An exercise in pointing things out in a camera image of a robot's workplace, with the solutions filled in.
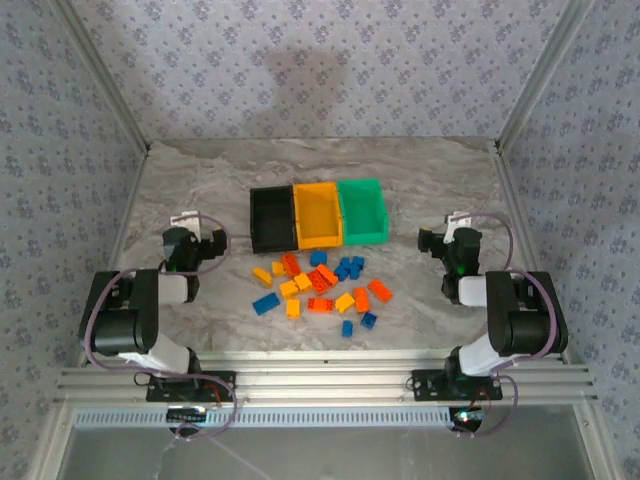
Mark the aluminium table side rail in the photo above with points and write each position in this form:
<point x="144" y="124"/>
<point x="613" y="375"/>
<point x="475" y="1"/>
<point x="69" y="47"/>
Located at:
<point x="517" y="200"/>
<point x="118" y="250"/>

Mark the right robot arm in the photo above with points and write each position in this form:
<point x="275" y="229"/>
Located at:
<point x="525" y="320"/>

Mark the black plastic bin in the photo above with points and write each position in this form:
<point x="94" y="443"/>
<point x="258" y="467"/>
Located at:
<point x="272" y="220"/>

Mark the small circuit board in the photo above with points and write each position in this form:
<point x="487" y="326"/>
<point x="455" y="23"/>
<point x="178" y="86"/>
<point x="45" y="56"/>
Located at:
<point x="187" y="415"/>
<point x="467" y="417"/>

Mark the green plastic bin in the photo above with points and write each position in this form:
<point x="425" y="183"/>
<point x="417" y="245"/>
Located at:
<point x="362" y="210"/>

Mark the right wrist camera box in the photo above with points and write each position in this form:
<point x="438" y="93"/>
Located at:
<point x="458" y="221"/>

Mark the yellow lego brick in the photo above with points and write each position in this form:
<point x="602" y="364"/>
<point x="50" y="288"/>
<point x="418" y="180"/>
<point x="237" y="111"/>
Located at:
<point x="293" y="308"/>
<point x="302" y="281"/>
<point x="288" y="289"/>
<point x="345" y="302"/>
<point x="278" y="268"/>
<point x="262" y="276"/>

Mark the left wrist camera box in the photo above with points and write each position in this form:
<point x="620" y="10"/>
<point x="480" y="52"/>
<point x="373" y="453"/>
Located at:
<point x="185" y="220"/>

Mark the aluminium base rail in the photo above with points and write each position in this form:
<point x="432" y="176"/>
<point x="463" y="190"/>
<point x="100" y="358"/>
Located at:
<point x="325" y="380"/>

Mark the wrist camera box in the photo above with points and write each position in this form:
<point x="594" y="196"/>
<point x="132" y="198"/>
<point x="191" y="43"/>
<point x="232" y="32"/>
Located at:
<point x="185" y="220"/>
<point x="458" y="221"/>

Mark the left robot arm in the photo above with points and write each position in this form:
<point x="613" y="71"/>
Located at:
<point x="120" y="320"/>

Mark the yellow plastic bin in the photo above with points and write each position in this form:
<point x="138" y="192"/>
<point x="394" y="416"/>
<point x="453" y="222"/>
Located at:
<point x="317" y="215"/>

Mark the aluminium frame post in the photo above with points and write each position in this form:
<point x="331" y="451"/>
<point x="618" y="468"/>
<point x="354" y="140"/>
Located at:
<point x="541" y="75"/>
<point x="105" y="75"/>

